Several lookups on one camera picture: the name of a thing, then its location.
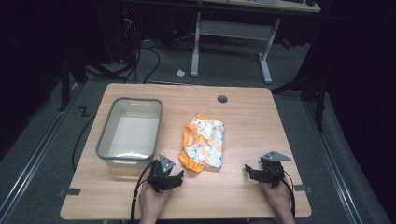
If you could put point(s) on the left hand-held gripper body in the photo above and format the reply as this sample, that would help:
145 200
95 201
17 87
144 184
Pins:
159 179

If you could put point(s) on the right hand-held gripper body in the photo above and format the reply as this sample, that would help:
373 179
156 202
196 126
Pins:
273 170

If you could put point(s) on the person's left hand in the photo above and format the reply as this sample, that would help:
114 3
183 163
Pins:
153 202

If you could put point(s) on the person's right hand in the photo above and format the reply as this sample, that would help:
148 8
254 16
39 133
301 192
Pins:
277 199

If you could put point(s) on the grey tape piece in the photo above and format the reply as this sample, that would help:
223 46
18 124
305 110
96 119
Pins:
302 188
70 192

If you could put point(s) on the orange white patterned baby shorts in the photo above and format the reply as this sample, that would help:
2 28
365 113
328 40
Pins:
206 143

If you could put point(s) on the white plastic bin grey rim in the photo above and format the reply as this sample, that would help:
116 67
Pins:
134 133

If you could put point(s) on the grey round table grommet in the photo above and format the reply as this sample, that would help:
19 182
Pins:
222 99

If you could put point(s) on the black metal stand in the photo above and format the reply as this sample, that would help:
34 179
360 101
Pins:
65 81
317 93

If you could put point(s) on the white crumpled paper scrap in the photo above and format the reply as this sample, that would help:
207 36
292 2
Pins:
180 73

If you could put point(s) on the small red object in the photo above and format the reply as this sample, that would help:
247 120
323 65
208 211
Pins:
287 44

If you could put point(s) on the metal floor rail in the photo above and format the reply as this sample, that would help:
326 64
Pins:
333 165
34 155

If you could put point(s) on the white frame desk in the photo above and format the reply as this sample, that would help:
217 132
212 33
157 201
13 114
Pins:
233 29

